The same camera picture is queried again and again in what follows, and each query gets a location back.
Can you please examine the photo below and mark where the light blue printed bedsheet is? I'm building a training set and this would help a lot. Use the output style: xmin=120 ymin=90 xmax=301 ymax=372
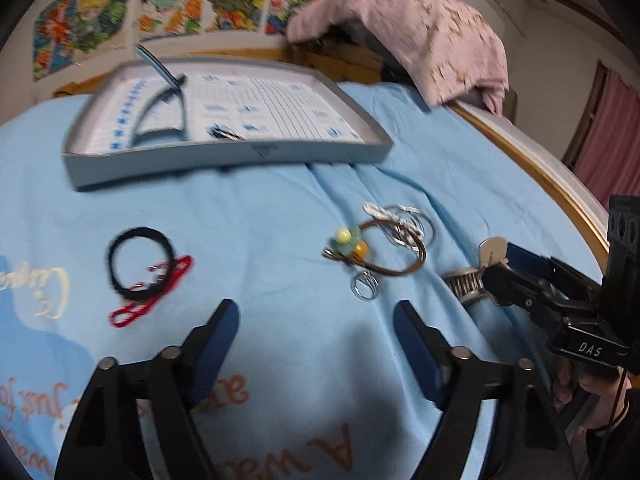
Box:
xmin=0 ymin=80 xmax=608 ymax=480

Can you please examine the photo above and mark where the brown beaded bracelet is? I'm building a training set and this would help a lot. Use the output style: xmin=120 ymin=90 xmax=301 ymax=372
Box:
xmin=322 ymin=217 xmax=428 ymax=277

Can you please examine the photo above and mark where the large black hair tie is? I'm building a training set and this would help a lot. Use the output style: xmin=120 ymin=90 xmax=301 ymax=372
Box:
xmin=107 ymin=226 xmax=177 ymax=300

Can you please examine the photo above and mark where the group of colourful wall drawings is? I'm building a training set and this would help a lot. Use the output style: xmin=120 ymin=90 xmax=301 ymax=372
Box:
xmin=32 ymin=0 xmax=366 ymax=81

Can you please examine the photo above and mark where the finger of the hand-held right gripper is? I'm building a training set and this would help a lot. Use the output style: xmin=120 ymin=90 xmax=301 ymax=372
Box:
xmin=481 ymin=262 xmax=571 ymax=333
xmin=505 ymin=241 xmax=608 ymax=306

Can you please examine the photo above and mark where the dark cloth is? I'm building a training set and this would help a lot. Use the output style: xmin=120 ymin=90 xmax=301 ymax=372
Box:
xmin=300 ymin=19 xmax=418 ymax=85

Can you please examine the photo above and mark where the pink floral blanket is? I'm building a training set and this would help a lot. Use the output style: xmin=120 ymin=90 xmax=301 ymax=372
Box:
xmin=287 ymin=0 xmax=511 ymax=113

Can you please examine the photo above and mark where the pink curtain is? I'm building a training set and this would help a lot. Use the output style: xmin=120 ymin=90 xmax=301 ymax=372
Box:
xmin=567 ymin=62 xmax=640 ymax=206

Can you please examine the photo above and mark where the person's right hand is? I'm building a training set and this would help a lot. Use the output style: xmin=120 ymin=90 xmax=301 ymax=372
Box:
xmin=550 ymin=357 xmax=636 ymax=441

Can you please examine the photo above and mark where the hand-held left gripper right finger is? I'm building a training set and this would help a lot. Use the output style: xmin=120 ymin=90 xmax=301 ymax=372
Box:
xmin=392 ymin=300 xmax=576 ymax=480

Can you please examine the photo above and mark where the grey cardboard tray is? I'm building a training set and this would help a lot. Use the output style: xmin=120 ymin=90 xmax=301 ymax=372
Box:
xmin=62 ymin=56 xmax=396 ymax=192

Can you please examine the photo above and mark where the blue watch band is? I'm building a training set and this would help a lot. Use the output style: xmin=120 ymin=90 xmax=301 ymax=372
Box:
xmin=131 ymin=44 xmax=190 ymax=145

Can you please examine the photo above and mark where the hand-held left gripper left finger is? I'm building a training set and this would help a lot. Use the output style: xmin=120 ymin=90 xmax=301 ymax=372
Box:
xmin=52 ymin=298 xmax=241 ymax=480

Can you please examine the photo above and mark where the small black clip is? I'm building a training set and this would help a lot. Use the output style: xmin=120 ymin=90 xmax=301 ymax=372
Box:
xmin=207 ymin=124 xmax=246 ymax=141

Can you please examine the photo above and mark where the silver metal band watch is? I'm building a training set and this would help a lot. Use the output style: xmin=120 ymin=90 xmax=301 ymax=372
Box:
xmin=442 ymin=237 xmax=508 ymax=306

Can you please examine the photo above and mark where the clear silver bangle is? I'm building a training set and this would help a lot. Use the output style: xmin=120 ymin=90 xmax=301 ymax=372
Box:
xmin=362 ymin=202 xmax=437 ymax=256

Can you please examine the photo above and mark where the small silver spiral ring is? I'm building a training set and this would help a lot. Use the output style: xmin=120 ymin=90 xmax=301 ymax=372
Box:
xmin=351 ymin=270 xmax=380 ymax=302

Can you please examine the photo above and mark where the red string bracelet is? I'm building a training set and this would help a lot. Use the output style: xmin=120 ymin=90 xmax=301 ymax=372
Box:
xmin=110 ymin=255 xmax=193 ymax=328

